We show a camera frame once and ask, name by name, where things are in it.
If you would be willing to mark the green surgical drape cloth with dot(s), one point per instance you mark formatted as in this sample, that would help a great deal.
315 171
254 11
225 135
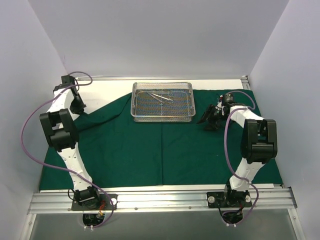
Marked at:
119 152

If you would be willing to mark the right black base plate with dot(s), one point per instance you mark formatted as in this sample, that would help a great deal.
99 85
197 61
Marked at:
215 200

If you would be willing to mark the steel surgical scissors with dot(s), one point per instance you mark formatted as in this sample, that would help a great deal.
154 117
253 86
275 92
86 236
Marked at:
161 99

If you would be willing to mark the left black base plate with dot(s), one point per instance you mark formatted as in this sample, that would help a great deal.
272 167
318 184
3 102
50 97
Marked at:
94 204

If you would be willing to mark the metal mesh instrument tray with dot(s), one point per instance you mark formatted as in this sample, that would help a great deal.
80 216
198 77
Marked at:
147 109

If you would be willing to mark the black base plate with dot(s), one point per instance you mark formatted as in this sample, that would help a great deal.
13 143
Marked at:
215 200
94 204

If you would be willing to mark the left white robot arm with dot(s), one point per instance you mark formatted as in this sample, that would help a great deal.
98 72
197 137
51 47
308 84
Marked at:
62 135

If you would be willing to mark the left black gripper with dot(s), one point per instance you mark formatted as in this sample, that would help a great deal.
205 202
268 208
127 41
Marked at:
77 105

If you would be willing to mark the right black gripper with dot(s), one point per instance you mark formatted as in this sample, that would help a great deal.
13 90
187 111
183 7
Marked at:
213 114

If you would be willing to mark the aluminium front rail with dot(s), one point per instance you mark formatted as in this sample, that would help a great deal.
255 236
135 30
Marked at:
165 198

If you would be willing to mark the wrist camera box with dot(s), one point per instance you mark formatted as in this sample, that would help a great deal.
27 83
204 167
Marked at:
227 99
67 80

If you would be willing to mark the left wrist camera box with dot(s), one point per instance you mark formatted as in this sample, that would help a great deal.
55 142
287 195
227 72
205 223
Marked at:
67 80

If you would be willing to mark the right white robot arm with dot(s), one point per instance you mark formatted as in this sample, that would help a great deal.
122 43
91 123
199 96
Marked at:
259 143

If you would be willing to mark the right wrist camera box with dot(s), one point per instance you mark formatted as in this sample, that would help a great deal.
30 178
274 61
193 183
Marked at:
227 99

